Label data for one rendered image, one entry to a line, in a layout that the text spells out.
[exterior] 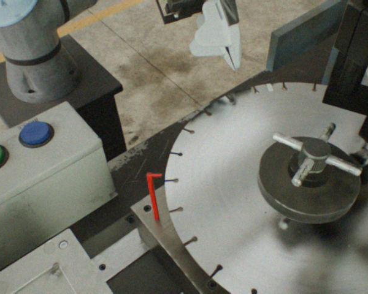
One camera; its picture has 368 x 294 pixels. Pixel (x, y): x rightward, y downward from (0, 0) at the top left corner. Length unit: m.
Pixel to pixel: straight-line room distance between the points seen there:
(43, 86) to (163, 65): 1.32
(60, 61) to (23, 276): 0.51
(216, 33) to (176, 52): 1.68
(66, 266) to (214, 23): 0.35
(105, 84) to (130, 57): 1.31
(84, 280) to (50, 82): 0.51
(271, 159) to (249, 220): 0.08
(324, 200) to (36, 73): 0.63
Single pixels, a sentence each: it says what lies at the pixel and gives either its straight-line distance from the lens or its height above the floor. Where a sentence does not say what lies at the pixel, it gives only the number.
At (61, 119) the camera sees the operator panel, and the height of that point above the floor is 0.90.
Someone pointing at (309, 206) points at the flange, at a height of 0.96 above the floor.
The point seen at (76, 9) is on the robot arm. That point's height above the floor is 0.89.
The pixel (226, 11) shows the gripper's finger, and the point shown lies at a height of 1.05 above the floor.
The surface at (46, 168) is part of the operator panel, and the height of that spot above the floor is 0.90.
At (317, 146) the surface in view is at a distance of 0.45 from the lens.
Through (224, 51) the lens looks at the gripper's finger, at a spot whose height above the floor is 0.99.
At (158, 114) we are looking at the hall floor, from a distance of 1.88.
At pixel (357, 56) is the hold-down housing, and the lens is 0.43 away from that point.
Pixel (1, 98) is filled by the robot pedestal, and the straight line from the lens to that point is 0.96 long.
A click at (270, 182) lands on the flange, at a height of 0.96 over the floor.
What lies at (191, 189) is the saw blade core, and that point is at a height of 0.95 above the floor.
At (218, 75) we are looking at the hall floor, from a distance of 2.08.
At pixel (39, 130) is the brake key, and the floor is 0.91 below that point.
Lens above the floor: 1.34
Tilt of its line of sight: 51 degrees down
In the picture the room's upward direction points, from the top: 4 degrees counter-clockwise
